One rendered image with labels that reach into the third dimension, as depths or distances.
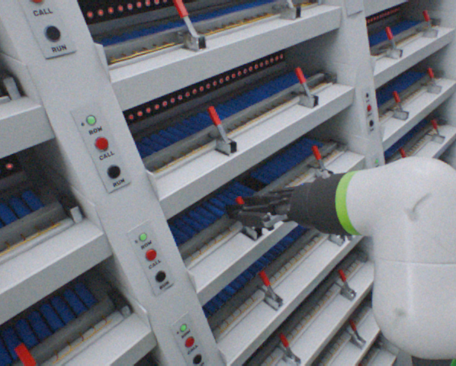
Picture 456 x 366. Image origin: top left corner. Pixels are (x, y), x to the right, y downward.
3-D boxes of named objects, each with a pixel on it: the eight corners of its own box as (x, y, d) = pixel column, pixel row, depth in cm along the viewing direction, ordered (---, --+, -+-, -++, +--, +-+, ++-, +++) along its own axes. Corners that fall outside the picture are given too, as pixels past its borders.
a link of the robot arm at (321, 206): (359, 155, 52) (325, 183, 47) (384, 224, 55) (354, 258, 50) (326, 161, 57) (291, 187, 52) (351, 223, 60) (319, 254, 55)
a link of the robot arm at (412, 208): (483, 155, 43) (441, 143, 37) (490, 260, 42) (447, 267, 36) (377, 168, 54) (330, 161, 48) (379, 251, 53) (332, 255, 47)
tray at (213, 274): (362, 169, 98) (368, 139, 93) (198, 309, 66) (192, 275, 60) (302, 146, 111) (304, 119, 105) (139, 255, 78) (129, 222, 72)
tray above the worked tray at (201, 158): (351, 104, 92) (361, 48, 83) (163, 223, 59) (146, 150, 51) (288, 87, 104) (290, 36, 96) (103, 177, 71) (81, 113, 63)
